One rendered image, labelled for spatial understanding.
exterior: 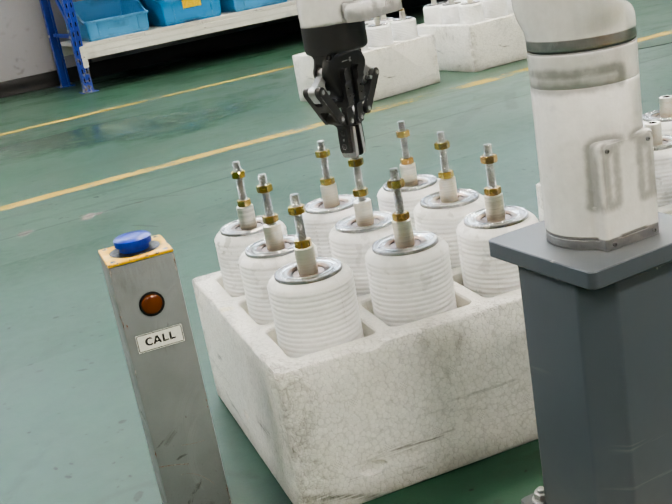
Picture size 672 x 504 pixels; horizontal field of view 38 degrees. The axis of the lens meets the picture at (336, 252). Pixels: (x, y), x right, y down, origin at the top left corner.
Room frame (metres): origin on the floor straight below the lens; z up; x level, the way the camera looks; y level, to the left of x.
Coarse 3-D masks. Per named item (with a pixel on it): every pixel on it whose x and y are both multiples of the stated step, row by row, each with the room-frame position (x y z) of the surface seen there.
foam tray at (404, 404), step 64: (448, 320) 0.99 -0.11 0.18; (512, 320) 1.01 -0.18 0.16; (256, 384) 1.02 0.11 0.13; (320, 384) 0.94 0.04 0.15; (384, 384) 0.96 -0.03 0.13; (448, 384) 0.99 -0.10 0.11; (512, 384) 1.01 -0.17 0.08; (256, 448) 1.10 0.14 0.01; (320, 448) 0.94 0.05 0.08; (384, 448) 0.96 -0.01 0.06; (448, 448) 0.98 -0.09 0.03
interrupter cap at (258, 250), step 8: (264, 240) 1.17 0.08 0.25; (288, 240) 1.15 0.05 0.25; (248, 248) 1.14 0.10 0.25; (256, 248) 1.14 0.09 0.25; (264, 248) 1.14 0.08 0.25; (288, 248) 1.11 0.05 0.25; (248, 256) 1.12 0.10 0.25; (256, 256) 1.11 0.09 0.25; (264, 256) 1.10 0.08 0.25; (272, 256) 1.10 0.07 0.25
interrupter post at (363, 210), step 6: (366, 198) 1.18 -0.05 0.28; (354, 204) 1.17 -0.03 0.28; (360, 204) 1.16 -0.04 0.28; (366, 204) 1.16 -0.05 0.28; (354, 210) 1.17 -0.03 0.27; (360, 210) 1.16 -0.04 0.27; (366, 210) 1.16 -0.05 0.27; (372, 210) 1.17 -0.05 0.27; (360, 216) 1.16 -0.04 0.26; (366, 216) 1.16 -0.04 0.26; (372, 216) 1.17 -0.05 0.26; (360, 222) 1.16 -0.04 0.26; (366, 222) 1.16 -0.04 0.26; (372, 222) 1.16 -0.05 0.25
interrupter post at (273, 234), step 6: (276, 222) 1.14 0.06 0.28; (264, 228) 1.13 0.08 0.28; (270, 228) 1.12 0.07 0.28; (276, 228) 1.13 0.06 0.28; (264, 234) 1.13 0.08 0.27; (270, 234) 1.13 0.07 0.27; (276, 234) 1.13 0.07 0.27; (282, 234) 1.13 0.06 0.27; (270, 240) 1.13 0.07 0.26; (276, 240) 1.13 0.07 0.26; (282, 240) 1.13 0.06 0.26; (270, 246) 1.13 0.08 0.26; (276, 246) 1.12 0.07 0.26; (282, 246) 1.13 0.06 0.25
